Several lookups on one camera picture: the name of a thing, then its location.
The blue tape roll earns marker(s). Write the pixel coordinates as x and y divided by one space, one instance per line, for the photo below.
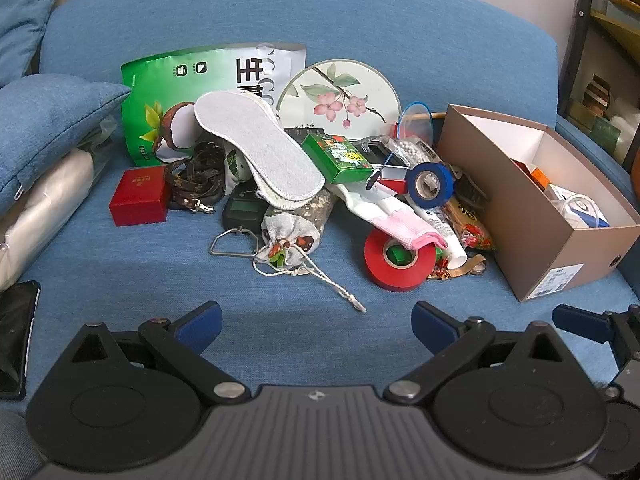
442 185

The striped ceramic vase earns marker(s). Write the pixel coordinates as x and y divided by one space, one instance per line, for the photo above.
596 92

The large blue pillow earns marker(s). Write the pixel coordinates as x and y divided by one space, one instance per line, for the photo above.
50 120

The brown gold wrapper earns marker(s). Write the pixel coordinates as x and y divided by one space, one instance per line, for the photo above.
465 267

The round floral fan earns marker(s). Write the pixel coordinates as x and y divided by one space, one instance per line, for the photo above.
340 85

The dark green box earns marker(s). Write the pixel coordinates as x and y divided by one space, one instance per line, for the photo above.
605 135

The clear blue-rimmed lid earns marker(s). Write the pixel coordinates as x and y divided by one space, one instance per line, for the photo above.
415 120

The red tape roll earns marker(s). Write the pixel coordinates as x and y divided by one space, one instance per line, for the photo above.
395 277

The small orange box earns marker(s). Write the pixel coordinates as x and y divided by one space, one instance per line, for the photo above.
540 177

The white tube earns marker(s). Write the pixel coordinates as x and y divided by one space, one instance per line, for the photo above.
445 235

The white blue medicine box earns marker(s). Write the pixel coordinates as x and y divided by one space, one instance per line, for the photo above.
585 210

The red gift box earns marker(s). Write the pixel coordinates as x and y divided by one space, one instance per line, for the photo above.
140 192

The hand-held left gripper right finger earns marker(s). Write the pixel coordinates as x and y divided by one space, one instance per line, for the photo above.
432 321

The white green packet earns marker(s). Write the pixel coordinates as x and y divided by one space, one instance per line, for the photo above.
235 167

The green printed box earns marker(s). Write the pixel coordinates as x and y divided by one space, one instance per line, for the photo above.
340 157

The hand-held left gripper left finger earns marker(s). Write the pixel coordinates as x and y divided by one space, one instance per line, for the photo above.
202 321

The green coconut print bag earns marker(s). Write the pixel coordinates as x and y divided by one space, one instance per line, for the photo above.
160 85

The black smartphone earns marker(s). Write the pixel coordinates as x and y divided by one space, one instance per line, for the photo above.
15 335

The bag of white beads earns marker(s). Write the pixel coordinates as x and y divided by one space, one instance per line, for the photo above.
415 150

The black luggage scale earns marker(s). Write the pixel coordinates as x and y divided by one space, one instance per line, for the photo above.
240 210

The blue fabric sofa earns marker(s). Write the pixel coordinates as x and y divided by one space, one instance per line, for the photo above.
320 25

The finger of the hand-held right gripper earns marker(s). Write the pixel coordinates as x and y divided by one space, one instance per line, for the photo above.
580 320

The camouflage cloth roll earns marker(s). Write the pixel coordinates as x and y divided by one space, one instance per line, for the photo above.
315 210

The grey white shoe insole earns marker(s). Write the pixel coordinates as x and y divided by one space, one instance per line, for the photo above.
280 202
260 145

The metal storage shelf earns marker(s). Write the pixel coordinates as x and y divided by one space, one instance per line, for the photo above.
580 10

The red snack packet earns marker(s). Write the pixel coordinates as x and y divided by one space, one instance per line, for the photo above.
472 230

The brown cardboard shoe box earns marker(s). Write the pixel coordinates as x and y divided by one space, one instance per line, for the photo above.
560 260

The red white plastic tool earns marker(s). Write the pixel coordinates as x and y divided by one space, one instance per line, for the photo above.
387 185

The white plastic-wrapped bundle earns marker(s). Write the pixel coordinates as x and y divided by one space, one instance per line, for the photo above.
45 200

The pink white sock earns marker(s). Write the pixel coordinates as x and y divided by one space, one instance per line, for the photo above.
380 210

